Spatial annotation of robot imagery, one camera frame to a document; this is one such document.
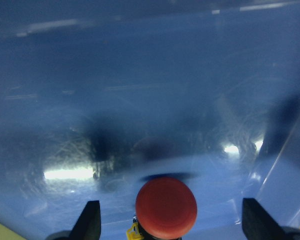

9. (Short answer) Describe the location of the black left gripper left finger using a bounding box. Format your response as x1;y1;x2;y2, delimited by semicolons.
65;200;101;240

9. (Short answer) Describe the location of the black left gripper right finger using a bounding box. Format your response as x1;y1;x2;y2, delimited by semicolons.
241;198;287;240

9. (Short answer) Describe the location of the red emergency stop button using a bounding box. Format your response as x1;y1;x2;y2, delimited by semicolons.
126;176;198;240

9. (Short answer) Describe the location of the blue plastic tray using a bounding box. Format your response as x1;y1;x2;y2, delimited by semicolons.
0;0;300;240

